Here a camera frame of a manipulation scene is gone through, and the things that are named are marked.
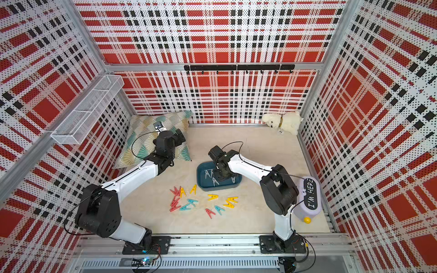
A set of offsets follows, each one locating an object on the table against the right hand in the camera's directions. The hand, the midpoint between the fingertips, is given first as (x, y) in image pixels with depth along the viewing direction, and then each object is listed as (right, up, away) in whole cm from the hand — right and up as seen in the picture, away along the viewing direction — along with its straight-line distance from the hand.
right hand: (225, 175), depth 89 cm
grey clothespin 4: (+5, -3, +4) cm, 7 cm away
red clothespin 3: (-26, -13, -3) cm, 29 cm away
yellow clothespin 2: (+2, -14, -3) cm, 15 cm away
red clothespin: (-8, -18, -5) cm, 20 cm away
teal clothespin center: (-3, -16, -5) cm, 17 cm away
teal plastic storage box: (-10, -4, +5) cm, 12 cm away
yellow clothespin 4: (-17, -8, +2) cm, 18 cm away
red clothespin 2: (-26, -9, -1) cm, 27 cm away
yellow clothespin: (+4, -12, -2) cm, 13 cm away
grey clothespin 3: (-6, -4, +4) cm, 8 cm away
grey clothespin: (-11, 0, +7) cm, 13 cm away
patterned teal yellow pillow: (-48, +18, +4) cm, 52 cm away
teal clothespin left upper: (-17, -13, -3) cm, 21 cm away
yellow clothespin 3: (-6, -11, -1) cm, 13 cm away
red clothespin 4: (-26, -16, -5) cm, 31 cm away
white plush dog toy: (+43, +31, +26) cm, 59 cm away
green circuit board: (-32, -32, -19) cm, 49 cm away
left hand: (-26, +23, -2) cm, 35 cm away
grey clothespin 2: (-8, 0, +7) cm, 10 cm away
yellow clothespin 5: (-23, -9, 0) cm, 24 cm away
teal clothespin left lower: (-20, -15, -5) cm, 26 cm away
